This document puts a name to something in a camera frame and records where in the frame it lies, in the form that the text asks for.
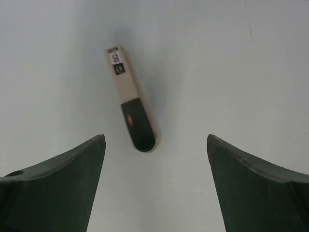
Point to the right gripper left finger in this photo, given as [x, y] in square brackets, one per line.
[56, 195]

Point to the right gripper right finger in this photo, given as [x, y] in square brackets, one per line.
[256, 195]

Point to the beige black stapler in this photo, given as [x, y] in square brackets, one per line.
[140, 121]

